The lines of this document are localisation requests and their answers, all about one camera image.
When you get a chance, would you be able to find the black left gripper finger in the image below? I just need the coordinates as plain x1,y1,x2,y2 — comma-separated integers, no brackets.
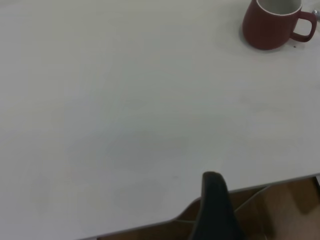
189,171,247,240

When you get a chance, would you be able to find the red ceramic mug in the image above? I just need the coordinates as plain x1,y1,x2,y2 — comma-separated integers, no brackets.
241,0,318,51

